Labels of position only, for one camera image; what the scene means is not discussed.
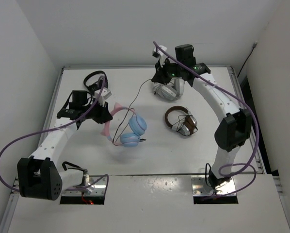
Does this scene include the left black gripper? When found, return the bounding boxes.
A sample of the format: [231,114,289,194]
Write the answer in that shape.
[81,98,113,124]

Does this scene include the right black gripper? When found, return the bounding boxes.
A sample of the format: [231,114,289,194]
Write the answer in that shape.
[153,56,184,85]

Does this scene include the thin black headphone cable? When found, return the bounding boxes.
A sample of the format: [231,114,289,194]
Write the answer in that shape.
[112,79,158,147]

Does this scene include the pink blue cat-ear headphones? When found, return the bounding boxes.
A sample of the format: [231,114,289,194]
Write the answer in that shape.
[101,102,147,148]

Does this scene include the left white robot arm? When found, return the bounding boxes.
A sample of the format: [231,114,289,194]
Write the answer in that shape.
[17,88,113,200]

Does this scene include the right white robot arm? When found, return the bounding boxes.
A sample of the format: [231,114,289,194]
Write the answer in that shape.
[152,44,254,189]

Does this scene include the white grey headphones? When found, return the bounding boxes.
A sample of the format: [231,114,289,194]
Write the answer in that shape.
[152,78,185,101]

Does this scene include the black Panasonic headphones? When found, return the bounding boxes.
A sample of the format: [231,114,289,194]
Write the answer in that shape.
[83,70,109,93]

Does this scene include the brown silver headphones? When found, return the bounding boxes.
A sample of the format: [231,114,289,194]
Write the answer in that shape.
[164,106,198,136]

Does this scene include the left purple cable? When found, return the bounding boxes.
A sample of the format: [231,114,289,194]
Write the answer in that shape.
[0,77,109,192]

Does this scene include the purple cable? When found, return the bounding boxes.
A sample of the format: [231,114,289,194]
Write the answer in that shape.
[0,77,109,192]
[153,41,259,199]

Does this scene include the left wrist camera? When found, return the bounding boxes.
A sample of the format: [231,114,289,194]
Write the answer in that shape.
[94,88,112,106]

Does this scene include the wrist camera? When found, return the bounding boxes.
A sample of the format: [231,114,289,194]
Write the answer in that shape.
[152,45,167,67]
[94,88,112,106]

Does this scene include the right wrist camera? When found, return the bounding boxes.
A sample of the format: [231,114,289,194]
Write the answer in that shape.
[152,45,167,67]

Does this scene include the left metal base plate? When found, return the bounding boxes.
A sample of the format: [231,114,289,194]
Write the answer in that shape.
[62,175,109,197]

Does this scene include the metal base plate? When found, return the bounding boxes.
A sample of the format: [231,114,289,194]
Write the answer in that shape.
[62,175,109,197]
[191,175,237,197]

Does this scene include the black wall cable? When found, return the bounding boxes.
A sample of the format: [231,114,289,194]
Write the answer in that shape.
[237,43,257,81]

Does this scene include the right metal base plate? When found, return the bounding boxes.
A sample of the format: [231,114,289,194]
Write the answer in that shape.
[191,175,237,197]

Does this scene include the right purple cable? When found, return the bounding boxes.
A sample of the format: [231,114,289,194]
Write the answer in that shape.
[153,41,259,199]

